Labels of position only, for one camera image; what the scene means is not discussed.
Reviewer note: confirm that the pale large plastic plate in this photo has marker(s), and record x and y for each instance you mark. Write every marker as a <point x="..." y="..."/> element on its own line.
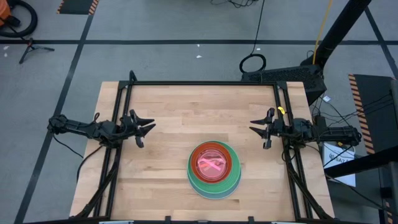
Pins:
<point x="214" y="198"/>

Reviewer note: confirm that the hazard striped black platform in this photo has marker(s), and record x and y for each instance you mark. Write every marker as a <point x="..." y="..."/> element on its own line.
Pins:
<point x="376" y="93"/>

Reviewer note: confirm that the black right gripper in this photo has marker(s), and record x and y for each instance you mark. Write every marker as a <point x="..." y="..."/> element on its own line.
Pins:
<point x="281" y="130"/>

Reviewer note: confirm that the yellow plug connector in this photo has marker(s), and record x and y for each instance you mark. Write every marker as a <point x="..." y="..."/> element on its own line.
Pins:
<point x="341" y="144"/>

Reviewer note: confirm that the dark green plastic plate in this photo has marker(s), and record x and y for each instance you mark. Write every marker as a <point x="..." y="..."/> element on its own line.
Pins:
<point x="203" y="193"/>

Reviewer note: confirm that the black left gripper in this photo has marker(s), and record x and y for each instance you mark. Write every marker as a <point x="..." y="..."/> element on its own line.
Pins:
<point x="129" y="127"/>

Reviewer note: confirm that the small white tag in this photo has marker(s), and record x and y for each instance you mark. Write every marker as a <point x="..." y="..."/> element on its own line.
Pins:
<point x="326" y="99"/>

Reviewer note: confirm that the white printed box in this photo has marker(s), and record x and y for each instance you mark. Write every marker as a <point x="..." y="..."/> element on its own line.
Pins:
<point x="337" y="165"/>

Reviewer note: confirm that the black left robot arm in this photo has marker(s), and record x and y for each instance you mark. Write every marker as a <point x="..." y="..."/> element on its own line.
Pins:
<point x="77" y="127"/>

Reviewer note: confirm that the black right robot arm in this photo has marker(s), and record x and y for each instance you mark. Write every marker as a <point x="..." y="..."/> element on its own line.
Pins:
<point x="339" y="133"/>

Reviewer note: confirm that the black computer tower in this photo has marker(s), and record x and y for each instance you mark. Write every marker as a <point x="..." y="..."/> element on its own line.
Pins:
<point x="286" y="74"/>

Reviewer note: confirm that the yellow tape tag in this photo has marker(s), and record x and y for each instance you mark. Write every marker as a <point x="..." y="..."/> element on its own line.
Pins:
<point x="281" y="110"/>

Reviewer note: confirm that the black diagonal beam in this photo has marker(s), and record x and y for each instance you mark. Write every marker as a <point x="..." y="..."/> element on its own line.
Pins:
<point x="367" y="161"/>

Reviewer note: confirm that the black stand pole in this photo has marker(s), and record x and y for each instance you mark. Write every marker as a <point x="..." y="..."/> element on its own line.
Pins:
<point x="342" y="28"/>

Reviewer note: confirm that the hazard striped black mat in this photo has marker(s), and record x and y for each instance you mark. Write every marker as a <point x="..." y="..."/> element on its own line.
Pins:
<point x="77" y="6"/>

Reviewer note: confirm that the black metal table frame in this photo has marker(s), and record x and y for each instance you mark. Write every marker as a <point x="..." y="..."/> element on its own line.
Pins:
<point x="202" y="83"/>

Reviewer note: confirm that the black tripod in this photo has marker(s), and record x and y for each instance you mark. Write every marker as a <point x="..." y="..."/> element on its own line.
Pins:
<point x="31" y="46"/>

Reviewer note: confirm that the orange opaque plastic plate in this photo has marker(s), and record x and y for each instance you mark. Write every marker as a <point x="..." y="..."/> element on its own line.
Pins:
<point x="193" y="162"/>

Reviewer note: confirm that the orange vacuum body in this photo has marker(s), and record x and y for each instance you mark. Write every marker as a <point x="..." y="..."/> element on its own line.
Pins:
<point x="3" y="11"/>

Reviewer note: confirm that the pink translucent small plate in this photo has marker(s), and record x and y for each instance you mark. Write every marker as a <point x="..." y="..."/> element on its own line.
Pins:
<point x="217" y="155"/>

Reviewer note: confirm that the bright green plastic plate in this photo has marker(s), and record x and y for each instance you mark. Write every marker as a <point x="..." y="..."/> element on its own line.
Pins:
<point x="236" y="169"/>

